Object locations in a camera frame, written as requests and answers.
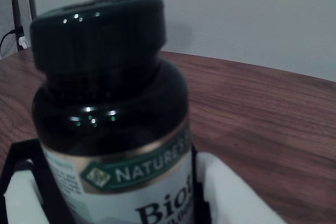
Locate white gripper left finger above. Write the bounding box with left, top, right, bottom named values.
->
left=0, top=140, right=77, bottom=224

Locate black stand pole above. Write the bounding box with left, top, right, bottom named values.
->
left=9, top=0, right=25, bottom=51

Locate brown pill bottle green cap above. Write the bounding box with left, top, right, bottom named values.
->
left=29, top=0, right=195, bottom=224

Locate thin black cable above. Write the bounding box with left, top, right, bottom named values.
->
left=0, top=29, right=17, bottom=53

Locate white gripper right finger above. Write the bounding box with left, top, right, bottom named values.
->
left=191, top=144, right=287, bottom=224

